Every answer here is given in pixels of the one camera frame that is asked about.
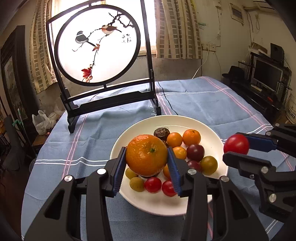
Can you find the bird painting table screen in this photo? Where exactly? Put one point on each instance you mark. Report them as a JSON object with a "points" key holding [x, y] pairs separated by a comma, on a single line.
{"points": [[91, 46]]}

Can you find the right beige checked curtain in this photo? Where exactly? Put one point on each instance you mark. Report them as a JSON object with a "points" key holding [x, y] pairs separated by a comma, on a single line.
{"points": [[177, 30]]}

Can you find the red cherry tomato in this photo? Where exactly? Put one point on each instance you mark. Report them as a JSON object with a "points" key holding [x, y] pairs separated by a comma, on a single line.
{"points": [[168, 189], [153, 185], [237, 143]]}

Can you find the dark framed painting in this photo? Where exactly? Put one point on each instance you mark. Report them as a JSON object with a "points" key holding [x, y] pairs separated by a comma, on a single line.
{"points": [[15, 76]]}

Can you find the yellow-green small pear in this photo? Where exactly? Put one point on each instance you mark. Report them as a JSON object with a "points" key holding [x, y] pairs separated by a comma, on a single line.
{"points": [[137, 184]]}

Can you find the large dark red plum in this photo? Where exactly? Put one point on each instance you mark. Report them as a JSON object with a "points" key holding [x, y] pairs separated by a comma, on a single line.
{"points": [[195, 165]]}

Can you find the yellow orange lemon fruit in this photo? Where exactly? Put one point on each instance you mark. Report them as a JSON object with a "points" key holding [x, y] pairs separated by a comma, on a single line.
{"points": [[180, 152]]}

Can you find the large orange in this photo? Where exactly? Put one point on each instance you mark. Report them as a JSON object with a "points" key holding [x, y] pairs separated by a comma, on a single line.
{"points": [[146, 155]]}

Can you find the beige checked curtain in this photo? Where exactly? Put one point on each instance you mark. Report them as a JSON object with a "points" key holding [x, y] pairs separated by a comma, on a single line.
{"points": [[177, 30], [41, 70]]}

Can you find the small yellow kumquat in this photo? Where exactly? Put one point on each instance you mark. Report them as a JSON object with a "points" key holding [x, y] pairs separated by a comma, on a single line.
{"points": [[130, 174]]}

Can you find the white bucket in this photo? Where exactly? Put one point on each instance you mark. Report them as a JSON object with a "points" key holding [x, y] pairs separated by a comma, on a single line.
{"points": [[291, 109]]}

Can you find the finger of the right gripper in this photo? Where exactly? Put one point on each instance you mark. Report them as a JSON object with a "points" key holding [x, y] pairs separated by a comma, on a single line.
{"points": [[260, 142], [262, 170]]}

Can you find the wall air conditioner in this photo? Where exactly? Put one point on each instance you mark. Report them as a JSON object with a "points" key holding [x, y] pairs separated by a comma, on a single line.
{"points": [[264, 6]]}

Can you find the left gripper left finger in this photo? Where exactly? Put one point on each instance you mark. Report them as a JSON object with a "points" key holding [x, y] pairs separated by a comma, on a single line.
{"points": [[59, 217]]}

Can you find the small mandarin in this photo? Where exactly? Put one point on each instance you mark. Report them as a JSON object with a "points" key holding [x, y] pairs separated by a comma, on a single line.
{"points": [[191, 137]]}

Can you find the yellow orange round fruit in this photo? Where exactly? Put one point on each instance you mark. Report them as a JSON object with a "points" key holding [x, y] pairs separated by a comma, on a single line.
{"points": [[209, 165]]}

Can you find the left beige checked curtain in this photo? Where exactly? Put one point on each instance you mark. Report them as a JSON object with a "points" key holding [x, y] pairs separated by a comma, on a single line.
{"points": [[41, 70]]}

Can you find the white plastic bag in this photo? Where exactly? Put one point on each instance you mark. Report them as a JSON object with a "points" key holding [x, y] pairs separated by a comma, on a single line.
{"points": [[43, 123]]}

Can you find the black hat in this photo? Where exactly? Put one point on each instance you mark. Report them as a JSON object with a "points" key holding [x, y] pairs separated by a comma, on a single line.
{"points": [[235, 73]]}

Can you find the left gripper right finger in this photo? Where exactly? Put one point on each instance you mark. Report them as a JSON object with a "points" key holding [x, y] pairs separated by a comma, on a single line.
{"points": [[233, 217]]}

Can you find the dark brown round fruit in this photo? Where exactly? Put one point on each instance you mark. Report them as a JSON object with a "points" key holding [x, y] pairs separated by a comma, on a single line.
{"points": [[162, 133]]}

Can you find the computer monitor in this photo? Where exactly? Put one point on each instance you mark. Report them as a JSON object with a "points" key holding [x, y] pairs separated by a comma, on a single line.
{"points": [[266, 74]]}

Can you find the small dark red plum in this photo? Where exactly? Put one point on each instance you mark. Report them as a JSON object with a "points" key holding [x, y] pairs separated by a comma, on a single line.
{"points": [[195, 152]]}

